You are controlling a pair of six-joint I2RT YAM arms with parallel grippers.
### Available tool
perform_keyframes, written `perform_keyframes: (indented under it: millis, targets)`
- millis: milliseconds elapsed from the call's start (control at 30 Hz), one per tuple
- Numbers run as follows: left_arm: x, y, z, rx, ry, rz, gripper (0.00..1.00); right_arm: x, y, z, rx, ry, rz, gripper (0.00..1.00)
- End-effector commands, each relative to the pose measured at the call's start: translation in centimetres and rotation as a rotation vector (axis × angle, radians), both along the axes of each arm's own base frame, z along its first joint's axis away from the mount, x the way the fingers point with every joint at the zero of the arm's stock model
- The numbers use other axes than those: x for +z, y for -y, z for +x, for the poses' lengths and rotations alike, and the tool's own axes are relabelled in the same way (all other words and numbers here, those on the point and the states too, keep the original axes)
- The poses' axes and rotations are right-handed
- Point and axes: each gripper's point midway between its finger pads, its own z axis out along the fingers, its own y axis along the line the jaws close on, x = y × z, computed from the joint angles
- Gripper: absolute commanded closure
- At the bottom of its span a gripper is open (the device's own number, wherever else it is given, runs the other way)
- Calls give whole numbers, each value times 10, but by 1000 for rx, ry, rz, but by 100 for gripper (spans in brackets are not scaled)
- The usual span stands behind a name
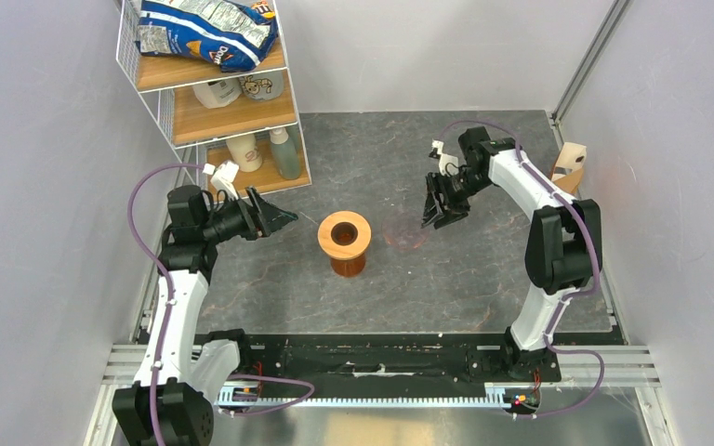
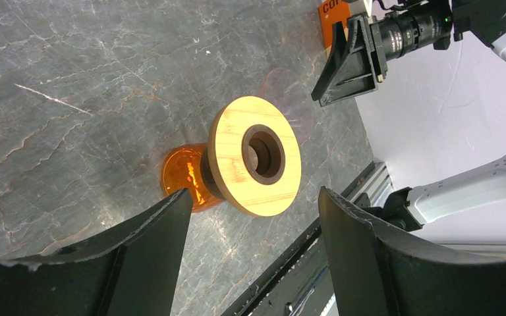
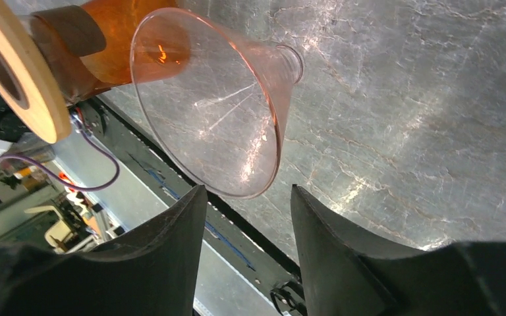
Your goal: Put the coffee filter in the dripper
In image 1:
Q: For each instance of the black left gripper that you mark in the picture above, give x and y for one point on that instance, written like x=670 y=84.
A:
x=262 y=218

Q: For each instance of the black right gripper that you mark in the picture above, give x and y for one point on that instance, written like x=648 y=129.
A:
x=456 y=210

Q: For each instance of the round wooden dripper collar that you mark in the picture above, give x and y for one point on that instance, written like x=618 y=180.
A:
x=344 y=235

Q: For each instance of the amber glass carafe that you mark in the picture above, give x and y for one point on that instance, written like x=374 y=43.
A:
x=349 y=267

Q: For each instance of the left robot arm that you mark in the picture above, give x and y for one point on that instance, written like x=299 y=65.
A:
x=172 y=398

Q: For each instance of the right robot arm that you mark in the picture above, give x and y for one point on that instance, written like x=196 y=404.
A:
x=563 y=254

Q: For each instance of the brown coffee filter holder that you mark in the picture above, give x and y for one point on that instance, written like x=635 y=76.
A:
x=568 y=170

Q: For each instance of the green spray bottle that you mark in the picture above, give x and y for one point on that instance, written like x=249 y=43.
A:
x=284 y=153

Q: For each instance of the white paper cup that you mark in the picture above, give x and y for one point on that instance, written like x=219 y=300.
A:
x=244 y=152

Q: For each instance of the cartoon print white cup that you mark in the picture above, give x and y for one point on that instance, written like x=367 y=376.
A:
x=263 y=87

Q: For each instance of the white jug bottle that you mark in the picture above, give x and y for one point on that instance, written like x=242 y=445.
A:
x=217 y=94

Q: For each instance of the blue Doritos chip bag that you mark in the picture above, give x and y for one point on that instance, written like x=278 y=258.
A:
x=234 y=37

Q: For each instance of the yellow M&M's candy bag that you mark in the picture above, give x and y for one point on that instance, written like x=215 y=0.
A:
x=263 y=8

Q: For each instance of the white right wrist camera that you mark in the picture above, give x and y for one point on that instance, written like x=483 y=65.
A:
x=447 y=164

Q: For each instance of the white wire shelf rack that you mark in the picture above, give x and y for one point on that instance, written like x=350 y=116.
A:
x=195 y=133

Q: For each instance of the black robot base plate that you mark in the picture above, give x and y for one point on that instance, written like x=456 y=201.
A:
x=383 y=366

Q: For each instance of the slotted cable duct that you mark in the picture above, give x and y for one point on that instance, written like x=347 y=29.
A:
x=233 y=398

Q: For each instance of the aluminium frame rail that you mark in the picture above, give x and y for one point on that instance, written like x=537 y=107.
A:
x=612 y=19

